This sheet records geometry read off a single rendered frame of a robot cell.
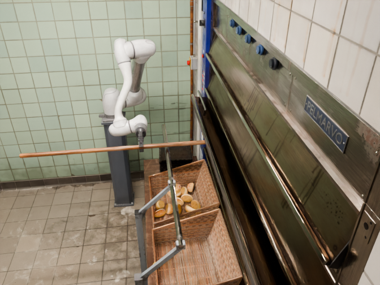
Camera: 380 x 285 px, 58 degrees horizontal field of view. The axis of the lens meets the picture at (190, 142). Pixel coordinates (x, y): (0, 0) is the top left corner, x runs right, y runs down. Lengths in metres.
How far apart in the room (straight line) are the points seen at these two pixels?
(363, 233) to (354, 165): 0.16
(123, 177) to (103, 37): 1.34
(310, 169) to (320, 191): 0.09
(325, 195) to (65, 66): 2.86
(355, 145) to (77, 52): 2.87
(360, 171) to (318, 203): 0.22
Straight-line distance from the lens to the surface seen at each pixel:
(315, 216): 1.08
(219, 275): 2.32
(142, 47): 2.69
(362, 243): 0.93
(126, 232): 3.44
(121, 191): 3.60
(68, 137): 3.82
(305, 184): 1.14
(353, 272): 0.99
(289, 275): 1.28
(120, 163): 3.38
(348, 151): 0.94
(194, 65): 3.09
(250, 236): 1.46
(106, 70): 3.45
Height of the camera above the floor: 2.46
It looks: 32 degrees down
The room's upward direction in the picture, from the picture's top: straight up
